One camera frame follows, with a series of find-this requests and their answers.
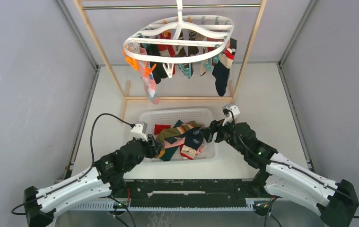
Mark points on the dark teal sock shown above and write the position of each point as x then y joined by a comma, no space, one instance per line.
169,152

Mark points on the wooden hanging rack frame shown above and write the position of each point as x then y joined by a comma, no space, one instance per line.
169,67

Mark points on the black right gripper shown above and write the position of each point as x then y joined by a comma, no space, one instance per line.
208,131

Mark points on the olive sock orange heel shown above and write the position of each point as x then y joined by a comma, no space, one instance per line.
177,132

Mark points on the metal hanging rod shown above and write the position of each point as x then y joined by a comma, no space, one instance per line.
172,6

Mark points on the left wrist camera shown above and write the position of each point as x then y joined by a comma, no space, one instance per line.
138,131

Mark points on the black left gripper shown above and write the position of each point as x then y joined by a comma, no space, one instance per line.
154,147

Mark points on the navy sock striped cuff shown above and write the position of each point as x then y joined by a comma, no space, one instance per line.
221,70

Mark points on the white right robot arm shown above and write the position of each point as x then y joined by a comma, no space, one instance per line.
334,202

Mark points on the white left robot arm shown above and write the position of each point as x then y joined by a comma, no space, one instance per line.
102,179

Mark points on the navy sock white lettering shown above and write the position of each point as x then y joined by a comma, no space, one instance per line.
193,140

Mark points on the red and beige sock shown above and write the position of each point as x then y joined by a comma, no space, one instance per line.
160,127

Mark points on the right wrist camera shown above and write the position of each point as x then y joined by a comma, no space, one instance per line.
231,112

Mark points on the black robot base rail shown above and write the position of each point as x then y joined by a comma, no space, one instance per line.
190,193

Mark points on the white plastic basket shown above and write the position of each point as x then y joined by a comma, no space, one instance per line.
176,152

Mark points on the white round clip hanger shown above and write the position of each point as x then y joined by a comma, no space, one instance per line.
169,33

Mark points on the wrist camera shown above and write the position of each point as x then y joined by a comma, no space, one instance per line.
231,112
138,131

